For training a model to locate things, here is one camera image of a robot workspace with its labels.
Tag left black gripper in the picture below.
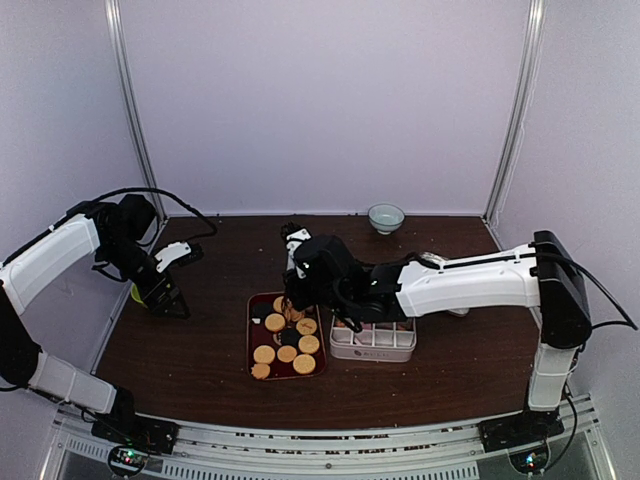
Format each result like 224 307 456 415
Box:
98 235 190 319

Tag smooth round tan cookie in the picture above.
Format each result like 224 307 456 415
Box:
277 345 298 364

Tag white handled metal tongs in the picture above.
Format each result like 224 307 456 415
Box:
281 296 304 322

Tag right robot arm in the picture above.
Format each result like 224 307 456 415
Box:
281 223 593 452

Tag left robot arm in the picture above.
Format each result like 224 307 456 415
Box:
1 187 203 454

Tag green plastic bowl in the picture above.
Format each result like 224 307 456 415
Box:
131 284 147 308

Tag round cookie with pink cross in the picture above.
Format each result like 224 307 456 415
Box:
296 318 318 335

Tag middle left dotted cookie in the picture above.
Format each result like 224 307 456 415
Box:
264 313 287 333

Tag black round cookie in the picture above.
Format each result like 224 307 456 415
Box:
251 302 273 319
278 328 300 346

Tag dotted round cookie right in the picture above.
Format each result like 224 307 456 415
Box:
298 335 320 355

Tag dark red cookie tray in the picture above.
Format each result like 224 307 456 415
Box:
246 293 327 381

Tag large round tan cookie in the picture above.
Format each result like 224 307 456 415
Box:
292 354 316 375

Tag white divided cookie tin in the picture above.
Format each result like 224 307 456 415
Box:
330 319 417 363

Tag bottom left round cookie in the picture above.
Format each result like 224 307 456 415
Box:
250 363 271 380

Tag pale blue ceramic bowl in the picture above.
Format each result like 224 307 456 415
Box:
367 203 405 235

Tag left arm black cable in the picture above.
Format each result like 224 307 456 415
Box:
89 187 220 241

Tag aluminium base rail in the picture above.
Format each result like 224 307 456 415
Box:
42 392 619 480

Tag right aluminium frame post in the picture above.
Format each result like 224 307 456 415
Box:
484 0 546 228

